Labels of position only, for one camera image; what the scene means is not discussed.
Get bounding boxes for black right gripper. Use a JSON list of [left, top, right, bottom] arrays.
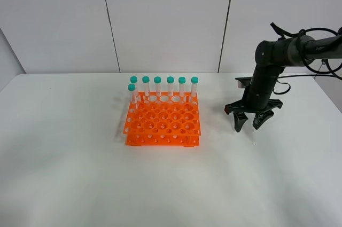
[[224, 88, 283, 132]]

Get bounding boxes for green-capped test tube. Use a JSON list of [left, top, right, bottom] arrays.
[[244, 120, 255, 135]]

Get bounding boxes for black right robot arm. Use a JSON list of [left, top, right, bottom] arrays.
[[224, 24, 341, 132]]

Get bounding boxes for back-row tube far right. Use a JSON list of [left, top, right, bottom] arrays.
[[191, 76, 198, 97]]

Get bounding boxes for back-row tube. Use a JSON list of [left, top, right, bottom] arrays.
[[178, 76, 186, 97], [130, 76, 138, 96], [191, 76, 198, 97], [142, 76, 150, 97], [154, 76, 161, 97], [167, 76, 174, 97]]

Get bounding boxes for orange test tube rack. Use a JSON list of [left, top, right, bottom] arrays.
[[123, 91, 201, 147]]

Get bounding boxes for second-row tube left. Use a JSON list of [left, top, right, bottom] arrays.
[[128, 83, 138, 109]]

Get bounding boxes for back-row tube far left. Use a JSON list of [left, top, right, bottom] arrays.
[[130, 76, 138, 96]]

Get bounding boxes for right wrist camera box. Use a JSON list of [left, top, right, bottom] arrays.
[[236, 77, 252, 89]]

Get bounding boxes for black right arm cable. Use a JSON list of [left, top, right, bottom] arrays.
[[269, 22, 342, 96]]

